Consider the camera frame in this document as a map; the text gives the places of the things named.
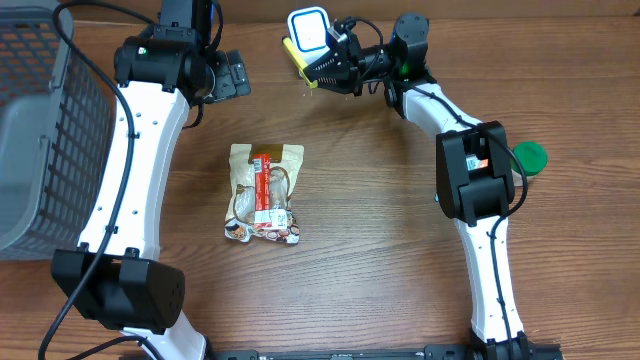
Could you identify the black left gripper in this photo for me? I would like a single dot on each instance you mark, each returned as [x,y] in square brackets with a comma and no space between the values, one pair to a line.
[227,74]

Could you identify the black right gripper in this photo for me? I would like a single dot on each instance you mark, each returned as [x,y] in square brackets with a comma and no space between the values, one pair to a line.
[334,66]

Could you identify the yellow highlighter pen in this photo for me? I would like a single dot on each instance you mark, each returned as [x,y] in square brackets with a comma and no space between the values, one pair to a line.
[298,60]

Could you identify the beige brown snack pouch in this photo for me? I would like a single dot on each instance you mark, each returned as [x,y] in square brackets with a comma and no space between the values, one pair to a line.
[239,222]

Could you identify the small orange snack box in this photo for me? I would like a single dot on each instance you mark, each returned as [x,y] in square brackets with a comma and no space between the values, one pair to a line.
[474,163]

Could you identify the green lidded beige jar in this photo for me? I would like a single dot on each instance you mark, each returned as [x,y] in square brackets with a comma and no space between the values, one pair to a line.
[533,158]

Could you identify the red stick snack packet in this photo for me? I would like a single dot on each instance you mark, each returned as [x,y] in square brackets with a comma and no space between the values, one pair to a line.
[271,194]

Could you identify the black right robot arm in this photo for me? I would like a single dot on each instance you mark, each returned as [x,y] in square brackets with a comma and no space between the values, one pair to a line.
[474,177]

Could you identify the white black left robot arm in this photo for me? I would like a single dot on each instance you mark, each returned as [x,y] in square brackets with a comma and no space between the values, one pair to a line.
[114,275]

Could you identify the white barcode scanner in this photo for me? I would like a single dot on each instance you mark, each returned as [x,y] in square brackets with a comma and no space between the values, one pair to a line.
[307,30]

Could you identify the grey plastic shopping basket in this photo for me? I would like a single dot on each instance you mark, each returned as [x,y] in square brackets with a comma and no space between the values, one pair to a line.
[56,128]

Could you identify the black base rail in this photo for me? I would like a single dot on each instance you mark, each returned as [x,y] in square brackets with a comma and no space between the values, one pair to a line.
[429,352]

